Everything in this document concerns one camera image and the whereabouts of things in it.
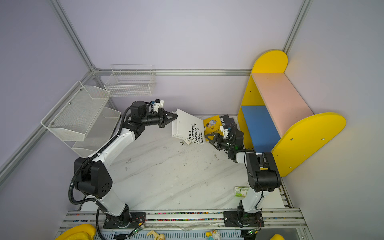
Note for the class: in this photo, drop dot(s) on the yellow object bottom right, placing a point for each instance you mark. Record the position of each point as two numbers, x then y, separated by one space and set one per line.
277 237

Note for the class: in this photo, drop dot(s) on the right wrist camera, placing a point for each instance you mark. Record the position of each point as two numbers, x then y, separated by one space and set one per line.
226 130

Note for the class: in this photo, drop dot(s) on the white book black lettering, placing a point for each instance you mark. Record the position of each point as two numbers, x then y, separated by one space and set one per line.
188 128

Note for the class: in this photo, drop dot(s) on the yellow cartoon cover book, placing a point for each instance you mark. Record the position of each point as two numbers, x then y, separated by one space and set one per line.
213 125

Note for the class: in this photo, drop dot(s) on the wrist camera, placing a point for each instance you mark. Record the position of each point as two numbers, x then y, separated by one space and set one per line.
226 130
156 105

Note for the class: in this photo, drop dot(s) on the beige toy figure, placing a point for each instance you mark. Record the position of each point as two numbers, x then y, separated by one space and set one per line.
155 235

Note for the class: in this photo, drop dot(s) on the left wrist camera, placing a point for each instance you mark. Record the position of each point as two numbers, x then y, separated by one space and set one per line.
156 105

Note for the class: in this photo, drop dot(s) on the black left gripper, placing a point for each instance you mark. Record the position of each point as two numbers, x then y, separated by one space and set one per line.
164 120

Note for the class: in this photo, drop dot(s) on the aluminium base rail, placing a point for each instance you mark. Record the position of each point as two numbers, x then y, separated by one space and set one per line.
194 224

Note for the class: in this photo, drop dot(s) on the yellow plastic toy left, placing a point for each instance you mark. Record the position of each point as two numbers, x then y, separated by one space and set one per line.
81 232

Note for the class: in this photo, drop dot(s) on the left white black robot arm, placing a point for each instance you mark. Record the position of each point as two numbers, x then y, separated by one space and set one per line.
92 181

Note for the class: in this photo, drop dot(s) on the small green white box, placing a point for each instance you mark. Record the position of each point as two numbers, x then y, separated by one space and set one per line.
241 191

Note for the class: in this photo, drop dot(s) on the lower white perforated shelf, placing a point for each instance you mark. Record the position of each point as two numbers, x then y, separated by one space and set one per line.
99 134

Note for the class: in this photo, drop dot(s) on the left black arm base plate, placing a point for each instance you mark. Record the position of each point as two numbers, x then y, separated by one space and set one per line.
126 221

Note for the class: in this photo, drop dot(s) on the black cover book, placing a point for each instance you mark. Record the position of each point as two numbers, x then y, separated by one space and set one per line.
228 123

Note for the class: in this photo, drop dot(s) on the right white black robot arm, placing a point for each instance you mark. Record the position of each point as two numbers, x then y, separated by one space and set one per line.
262 171

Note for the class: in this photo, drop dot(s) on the yellow pink blue bookshelf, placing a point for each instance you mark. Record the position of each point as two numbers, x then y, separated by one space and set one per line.
275 118

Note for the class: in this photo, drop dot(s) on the white wire basket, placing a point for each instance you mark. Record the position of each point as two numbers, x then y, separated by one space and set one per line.
131 81

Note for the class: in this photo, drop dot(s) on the yellow white toy figure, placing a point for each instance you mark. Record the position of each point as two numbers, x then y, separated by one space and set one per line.
213 235

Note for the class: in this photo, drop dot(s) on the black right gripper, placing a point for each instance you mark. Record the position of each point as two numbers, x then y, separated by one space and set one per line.
217 137

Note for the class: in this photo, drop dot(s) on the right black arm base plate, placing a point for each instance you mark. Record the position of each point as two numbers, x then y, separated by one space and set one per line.
243 219

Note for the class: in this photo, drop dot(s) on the white perforated metal shelf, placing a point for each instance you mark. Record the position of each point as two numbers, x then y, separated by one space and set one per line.
73 117

